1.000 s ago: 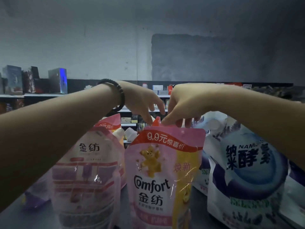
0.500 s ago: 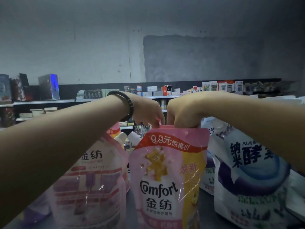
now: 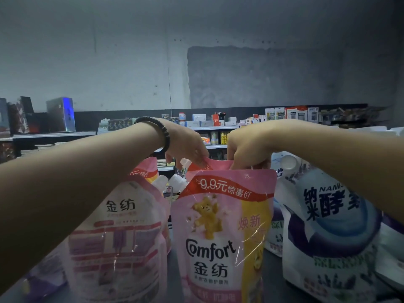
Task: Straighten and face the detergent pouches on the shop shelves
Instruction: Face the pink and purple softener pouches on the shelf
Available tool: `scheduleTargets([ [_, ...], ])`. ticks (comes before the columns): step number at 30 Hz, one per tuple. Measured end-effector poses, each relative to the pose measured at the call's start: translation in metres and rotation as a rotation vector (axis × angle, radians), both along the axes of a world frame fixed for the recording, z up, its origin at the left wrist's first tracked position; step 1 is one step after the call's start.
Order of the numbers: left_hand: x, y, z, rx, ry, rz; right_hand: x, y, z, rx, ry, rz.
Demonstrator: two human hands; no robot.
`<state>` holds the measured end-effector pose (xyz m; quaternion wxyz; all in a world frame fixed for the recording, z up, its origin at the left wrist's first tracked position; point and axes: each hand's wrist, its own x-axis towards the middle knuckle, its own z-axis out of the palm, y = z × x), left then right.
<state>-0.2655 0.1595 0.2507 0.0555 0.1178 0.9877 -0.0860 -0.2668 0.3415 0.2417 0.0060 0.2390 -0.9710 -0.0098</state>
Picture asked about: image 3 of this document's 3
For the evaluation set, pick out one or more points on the white lavender detergent pouches group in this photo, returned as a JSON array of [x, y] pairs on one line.
[[274, 236]]

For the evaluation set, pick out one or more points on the dark background shelf unit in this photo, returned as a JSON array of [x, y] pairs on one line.
[[88, 118]]

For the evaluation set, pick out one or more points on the row of boxed goods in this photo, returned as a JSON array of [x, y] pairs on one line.
[[60, 113]]

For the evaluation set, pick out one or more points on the row of small bottles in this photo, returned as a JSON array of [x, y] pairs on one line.
[[214, 139]]

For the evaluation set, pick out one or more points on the grey metal shelf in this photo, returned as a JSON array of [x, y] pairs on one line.
[[272, 288]]

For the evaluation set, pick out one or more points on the person's left forearm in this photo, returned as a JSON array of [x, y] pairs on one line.
[[63, 192]]

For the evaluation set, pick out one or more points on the person's right forearm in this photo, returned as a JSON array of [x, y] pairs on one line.
[[347, 154]]

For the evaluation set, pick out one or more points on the row of small toiletry boxes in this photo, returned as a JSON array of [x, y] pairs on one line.
[[278, 113]]

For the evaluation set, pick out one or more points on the person's left hand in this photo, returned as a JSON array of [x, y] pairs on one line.
[[186, 148]]

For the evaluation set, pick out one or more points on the purple softener pouch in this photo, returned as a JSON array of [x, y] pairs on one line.
[[47, 277]]

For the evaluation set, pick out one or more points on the person's right hand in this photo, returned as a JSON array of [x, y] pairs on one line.
[[252, 145]]

